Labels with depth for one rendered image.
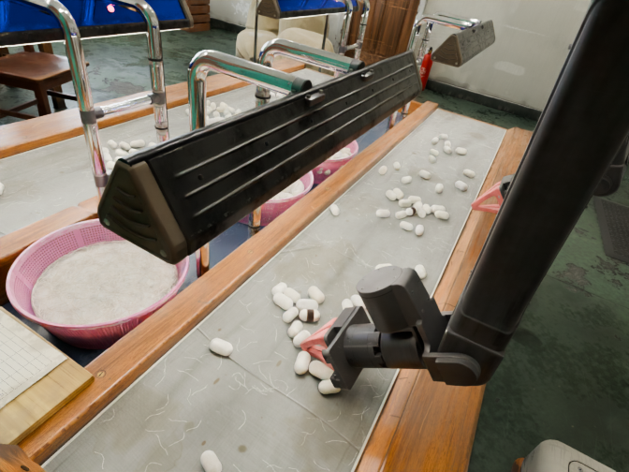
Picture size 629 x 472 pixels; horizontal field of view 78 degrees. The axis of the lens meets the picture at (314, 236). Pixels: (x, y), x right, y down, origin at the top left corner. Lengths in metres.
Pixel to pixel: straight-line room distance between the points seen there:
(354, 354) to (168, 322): 0.28
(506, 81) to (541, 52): 0.41
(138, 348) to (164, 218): 0.34
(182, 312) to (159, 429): 0.17
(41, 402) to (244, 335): 0.26
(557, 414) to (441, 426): 1.24
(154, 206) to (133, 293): 0.45
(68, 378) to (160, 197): 0.35
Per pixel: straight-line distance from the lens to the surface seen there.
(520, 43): 5.19
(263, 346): 0.62
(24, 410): 0.58
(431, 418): 0.59
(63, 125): 1.25
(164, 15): 1.02
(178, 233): 0.29
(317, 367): 0.59
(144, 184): 0.28
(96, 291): 0.73
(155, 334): 0.61
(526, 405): 1.76
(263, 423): 0.56
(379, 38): 5.48
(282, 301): 0.66
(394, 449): 0.55
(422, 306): 0.45
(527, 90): 5.25
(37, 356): 0.62
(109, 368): 0.59
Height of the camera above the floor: 1.24
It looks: 37 degrees down
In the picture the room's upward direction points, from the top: 10 degrees clockwise
